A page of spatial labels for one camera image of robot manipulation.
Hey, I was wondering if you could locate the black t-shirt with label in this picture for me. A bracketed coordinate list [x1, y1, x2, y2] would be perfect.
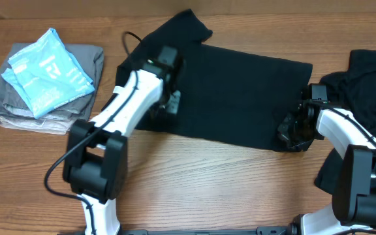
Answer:
[116, 10, 313, 151]

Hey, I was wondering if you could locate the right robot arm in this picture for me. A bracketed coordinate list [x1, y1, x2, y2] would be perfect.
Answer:
[277, 84, 376, 235]

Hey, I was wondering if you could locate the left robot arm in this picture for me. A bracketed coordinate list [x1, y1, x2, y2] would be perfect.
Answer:
[63, 59, 186, 234]

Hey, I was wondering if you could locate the black clothes pile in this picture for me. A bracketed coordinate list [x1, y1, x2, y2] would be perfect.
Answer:
[313, 48, 376, 196]

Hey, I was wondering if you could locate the grey folded garment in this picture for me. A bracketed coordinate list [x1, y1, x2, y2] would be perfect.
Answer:
[0, 44, 104, 121]

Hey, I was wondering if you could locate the beige folded garment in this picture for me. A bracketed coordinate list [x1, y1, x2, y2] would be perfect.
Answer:
[0, 115, 76, 135]

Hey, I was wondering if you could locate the light blue folded shirt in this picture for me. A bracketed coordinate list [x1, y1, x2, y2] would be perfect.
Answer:
[1, 28, 95, 119]

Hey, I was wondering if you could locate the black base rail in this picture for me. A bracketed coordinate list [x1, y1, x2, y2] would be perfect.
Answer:
[117, 227, 288, 235]

